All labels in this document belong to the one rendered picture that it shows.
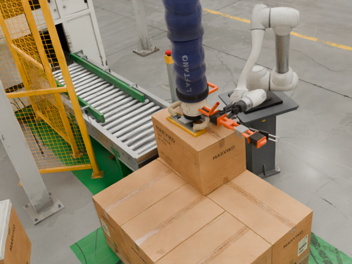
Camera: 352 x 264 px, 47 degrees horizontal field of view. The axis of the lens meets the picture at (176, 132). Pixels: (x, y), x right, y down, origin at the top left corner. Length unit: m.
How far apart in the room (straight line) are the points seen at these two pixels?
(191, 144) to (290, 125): 1.96
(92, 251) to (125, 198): 0.66
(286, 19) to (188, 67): 0.75
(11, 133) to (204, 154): 1.59
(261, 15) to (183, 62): 0.66
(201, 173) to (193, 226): 0.35
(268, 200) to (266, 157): 0.95
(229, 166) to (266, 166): 0.95
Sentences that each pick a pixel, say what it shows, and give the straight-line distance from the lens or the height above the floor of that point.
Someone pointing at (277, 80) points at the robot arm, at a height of 0.99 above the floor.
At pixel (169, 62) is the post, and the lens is 3.78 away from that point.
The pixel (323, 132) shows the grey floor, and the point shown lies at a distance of 4.39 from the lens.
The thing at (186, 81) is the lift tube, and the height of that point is 1.31.
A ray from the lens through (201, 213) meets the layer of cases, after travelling 2.77.
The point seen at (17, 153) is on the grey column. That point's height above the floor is 0.69.
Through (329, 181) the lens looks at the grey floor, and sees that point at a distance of 3.83.
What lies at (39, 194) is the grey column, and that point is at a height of 0.21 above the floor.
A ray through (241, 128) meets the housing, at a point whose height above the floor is 1.09.
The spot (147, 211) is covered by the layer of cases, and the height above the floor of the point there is 0.54.
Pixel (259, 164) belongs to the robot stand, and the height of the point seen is 0.15.
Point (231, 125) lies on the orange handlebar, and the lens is 2.62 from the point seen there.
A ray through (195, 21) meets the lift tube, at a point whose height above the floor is 1.71.
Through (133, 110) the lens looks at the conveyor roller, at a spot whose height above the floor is 0.51.
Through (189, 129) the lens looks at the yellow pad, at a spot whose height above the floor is 0.97.
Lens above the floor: 2.56
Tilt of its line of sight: 35 degrees down
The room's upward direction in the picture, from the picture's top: 9 degrees counter-clockwise
